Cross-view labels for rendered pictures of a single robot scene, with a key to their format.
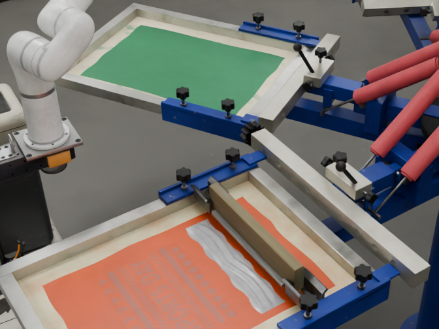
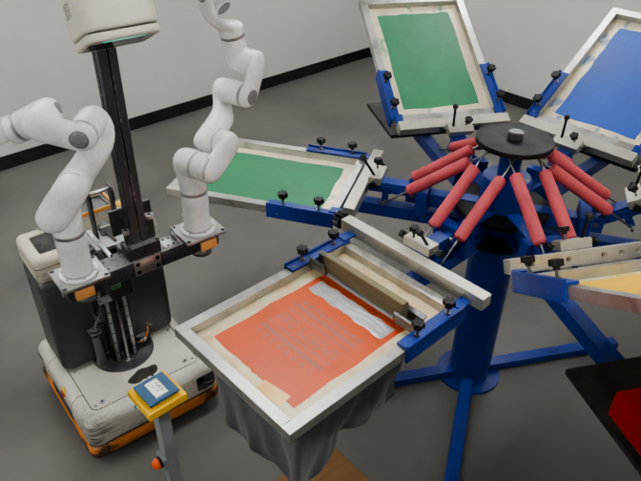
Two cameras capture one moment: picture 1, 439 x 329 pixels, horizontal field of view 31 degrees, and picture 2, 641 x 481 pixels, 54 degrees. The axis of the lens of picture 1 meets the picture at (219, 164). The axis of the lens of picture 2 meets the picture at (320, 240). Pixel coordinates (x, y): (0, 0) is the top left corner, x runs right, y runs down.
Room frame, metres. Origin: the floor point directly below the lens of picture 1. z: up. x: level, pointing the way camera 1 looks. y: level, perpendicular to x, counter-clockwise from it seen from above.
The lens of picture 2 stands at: (-0.23, 0.45, 2.41)
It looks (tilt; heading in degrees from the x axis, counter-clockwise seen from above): 34 degrees down; 348
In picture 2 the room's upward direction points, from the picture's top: 1 degrees clockwise
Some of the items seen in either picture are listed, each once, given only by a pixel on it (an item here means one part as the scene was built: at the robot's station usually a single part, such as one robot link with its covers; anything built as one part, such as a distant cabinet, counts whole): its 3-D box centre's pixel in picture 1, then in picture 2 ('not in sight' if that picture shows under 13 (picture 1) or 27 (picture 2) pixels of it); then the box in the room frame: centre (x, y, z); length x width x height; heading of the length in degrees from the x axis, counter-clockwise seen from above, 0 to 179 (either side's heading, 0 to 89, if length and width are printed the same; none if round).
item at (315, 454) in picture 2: not in sight; (350, 412); (1.14, 0.03, 0.74); 0.46 x 0.04 x 0.42; 121
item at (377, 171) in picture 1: (362, 184); (428, 247); (1.63, -0.39, 1.02); 0.17 x 0.06 x 0.05; 121
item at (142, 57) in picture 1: (220, 50); (300, 164); (2.32, -0.02, 1.05); 1.08 x 0.61 x 0.23; 61
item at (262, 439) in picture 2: not in sight; (257, 415); (1.19, 0.34, 0.74); 0.45 x 0.03 x 0.43; 31
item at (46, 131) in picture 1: (40, 110); (194, 208); (1.76, 0.48, 1.21); 0.16 x 0.13 x 0.15; 26
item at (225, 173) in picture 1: (209, 185); (318, 257); (1.70, 0.03, 0.98); 0.30 x 0.05 x 0.07; 121
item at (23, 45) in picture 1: (33, 63); (193, 172); (1.74, 0.46, 1.37); 0.13 x 0.10 x 0.16; 45
